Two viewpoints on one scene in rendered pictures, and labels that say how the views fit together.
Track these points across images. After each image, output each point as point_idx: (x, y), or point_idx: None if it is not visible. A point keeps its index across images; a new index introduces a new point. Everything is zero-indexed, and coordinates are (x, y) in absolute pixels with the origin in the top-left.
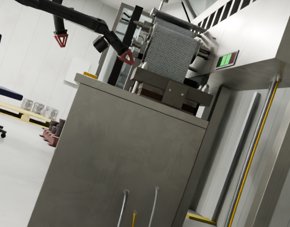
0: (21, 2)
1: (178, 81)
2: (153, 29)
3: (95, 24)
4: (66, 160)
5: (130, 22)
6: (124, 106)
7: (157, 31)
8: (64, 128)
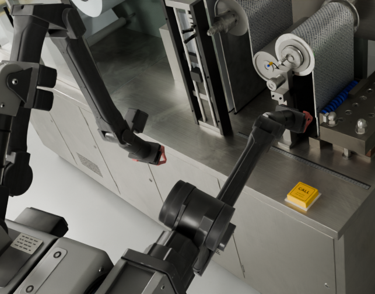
0: (215, 251)
1: (364, 84)
2: (300, 51)
3: (272, 142)
4: (356, 284)
5: (200, 37)
6: None
7: (314, 52)
8: (346, 274)
